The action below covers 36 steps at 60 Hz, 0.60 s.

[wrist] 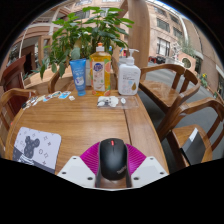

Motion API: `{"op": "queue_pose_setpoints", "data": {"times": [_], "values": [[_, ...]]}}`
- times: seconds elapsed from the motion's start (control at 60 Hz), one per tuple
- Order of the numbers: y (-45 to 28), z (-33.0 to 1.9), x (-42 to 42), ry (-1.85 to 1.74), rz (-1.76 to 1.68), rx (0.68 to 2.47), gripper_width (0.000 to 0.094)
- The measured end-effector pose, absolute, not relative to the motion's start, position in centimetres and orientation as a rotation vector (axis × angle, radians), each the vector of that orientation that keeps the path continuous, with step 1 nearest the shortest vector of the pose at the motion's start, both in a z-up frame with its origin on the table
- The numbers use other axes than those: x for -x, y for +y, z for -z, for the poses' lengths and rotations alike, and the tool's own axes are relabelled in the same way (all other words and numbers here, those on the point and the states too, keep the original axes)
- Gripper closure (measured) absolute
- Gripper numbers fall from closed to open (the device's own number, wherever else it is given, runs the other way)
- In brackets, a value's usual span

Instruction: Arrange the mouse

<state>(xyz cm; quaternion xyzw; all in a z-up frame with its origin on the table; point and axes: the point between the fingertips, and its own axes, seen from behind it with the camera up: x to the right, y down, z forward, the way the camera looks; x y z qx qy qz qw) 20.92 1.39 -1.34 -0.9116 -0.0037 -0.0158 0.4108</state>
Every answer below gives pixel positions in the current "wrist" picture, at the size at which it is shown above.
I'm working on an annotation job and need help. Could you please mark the dark parked car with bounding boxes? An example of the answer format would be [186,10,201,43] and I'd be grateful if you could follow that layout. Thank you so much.
[155,55,167,64]

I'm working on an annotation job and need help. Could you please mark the yellow dish soap bottle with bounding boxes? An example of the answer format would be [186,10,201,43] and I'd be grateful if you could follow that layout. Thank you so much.
[89,42,112,97]

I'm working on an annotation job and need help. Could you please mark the black flat box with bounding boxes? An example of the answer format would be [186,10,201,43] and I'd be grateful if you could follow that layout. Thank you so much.
[179,127,208,167]

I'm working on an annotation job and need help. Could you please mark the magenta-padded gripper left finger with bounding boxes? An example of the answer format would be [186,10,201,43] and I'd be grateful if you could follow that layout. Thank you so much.
[57,141,101,189]

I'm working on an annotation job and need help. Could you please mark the black computer mouse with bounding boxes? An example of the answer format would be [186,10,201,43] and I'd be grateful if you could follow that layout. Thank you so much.
[97,137,129,182]

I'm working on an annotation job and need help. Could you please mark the grey printed mouse pad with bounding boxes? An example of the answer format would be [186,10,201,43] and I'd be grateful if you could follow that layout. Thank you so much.
[12,126,63,175]

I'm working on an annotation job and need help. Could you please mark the white pump bottle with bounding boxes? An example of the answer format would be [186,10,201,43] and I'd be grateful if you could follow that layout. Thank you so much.
[117,48,142,97]

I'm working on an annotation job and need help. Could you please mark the clear plastic bag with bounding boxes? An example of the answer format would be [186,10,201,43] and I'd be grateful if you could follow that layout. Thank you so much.
[96,95,139,110]

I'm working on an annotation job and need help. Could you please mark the blue squeeze tube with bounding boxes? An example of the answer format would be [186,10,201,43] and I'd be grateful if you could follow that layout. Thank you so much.
[69,58,87,97]

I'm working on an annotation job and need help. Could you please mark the dark red wooden lectern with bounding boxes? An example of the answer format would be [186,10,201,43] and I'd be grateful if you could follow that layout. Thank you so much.
[0,54,28,93]

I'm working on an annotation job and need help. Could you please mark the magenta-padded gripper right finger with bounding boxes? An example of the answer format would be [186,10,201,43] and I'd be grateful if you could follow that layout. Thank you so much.
[125,143,169,189]

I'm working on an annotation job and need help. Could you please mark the green potted plant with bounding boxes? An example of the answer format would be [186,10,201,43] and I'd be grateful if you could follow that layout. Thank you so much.
[39,5,135,87]

